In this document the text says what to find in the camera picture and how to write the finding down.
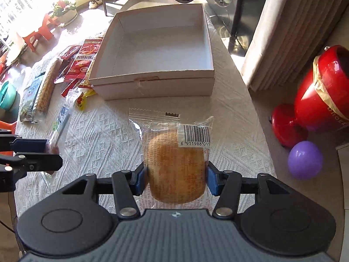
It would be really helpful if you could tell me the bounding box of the grey front-load washing machine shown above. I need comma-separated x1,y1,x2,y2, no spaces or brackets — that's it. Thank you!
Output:
166,0,274,58

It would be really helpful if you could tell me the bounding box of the white planter with flowers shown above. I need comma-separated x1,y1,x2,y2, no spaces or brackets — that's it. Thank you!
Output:
50,0,78,28

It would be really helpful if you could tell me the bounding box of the blue seaweed packet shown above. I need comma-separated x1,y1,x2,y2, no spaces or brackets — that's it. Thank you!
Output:
19,72,46,124

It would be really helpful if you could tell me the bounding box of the purple balloon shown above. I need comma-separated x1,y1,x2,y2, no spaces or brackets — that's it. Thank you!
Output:
288,141,324,181

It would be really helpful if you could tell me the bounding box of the white textured tablecloth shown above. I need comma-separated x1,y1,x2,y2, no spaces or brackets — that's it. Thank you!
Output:
14,14,277,224

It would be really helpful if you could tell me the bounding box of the white pleated curtain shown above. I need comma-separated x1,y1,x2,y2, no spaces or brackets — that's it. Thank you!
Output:
241,0,349,92

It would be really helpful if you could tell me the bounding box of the red packet white label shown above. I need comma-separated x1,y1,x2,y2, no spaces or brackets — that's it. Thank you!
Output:
65,52,96,80

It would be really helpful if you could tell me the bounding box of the teal plastic basin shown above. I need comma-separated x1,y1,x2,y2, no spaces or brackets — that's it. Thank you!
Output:
0,80,21,113

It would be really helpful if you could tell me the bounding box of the red round lid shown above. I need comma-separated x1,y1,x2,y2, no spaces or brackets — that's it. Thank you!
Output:
271,104,309,149

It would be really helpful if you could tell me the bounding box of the bun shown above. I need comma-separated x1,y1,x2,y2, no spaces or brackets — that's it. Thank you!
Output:
129,107,214,210

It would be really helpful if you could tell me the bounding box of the red glossy pot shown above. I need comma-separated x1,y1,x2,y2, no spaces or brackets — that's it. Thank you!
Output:
293,45,349,133

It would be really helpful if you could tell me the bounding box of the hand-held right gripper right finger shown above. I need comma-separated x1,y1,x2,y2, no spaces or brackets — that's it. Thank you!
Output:
206,161,293,219

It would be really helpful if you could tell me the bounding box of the cracker stack clear packet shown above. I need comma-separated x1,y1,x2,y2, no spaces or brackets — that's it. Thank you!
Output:
33,59,62,115

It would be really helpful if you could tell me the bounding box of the red spicy strip packet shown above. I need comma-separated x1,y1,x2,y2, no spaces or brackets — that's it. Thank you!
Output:
79,39,103,58

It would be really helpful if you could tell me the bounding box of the small orange plastic stool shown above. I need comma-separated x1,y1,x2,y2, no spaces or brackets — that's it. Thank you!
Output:
22,14,55,53

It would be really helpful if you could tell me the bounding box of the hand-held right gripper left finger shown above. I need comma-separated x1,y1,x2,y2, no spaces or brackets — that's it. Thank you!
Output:
63,162,149,219

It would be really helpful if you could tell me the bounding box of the large orange plastic stool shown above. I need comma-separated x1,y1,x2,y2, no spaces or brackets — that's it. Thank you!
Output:
0,119,17,132

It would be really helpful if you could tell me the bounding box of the pink cardboard box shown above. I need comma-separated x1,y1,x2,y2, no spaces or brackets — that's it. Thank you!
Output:
89,3,215,101

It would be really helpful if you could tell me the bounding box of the dark red packet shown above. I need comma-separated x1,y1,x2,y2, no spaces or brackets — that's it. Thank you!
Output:
58,45,81,61
54,57,73,84

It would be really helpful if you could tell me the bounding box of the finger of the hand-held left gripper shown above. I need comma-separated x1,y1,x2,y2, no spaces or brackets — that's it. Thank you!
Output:
0,134,48,154
0,153,63,180

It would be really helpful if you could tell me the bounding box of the clear packet blue green print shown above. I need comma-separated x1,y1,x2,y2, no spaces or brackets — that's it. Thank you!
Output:
44,89,77,176

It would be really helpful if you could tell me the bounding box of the yellow red candy packet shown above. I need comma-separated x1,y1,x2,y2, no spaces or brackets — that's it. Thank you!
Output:
74,89,97,111

